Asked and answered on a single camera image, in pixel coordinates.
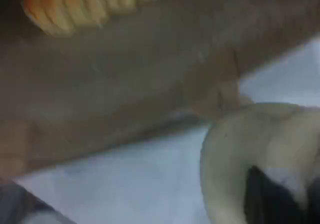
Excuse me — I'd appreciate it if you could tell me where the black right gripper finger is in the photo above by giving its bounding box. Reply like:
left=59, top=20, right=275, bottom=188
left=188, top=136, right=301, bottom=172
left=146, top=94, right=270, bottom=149
left=243, top=165, right=308, bottom=224

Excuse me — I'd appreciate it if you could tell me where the round pale egg yolk pastry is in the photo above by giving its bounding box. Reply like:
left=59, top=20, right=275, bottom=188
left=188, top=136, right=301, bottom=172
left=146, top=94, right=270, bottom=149
left=199, top=102, right=320, bottom=224

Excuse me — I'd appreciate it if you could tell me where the brown jute tote bag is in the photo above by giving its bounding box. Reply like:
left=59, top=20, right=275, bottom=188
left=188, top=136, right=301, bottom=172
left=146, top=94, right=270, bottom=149
left=0, top=0, right=320, bottom=179

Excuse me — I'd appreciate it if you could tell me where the long orange striped bread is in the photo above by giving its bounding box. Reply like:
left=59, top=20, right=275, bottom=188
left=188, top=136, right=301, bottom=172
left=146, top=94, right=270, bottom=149
left=22, top=0, right=163, bottom=37

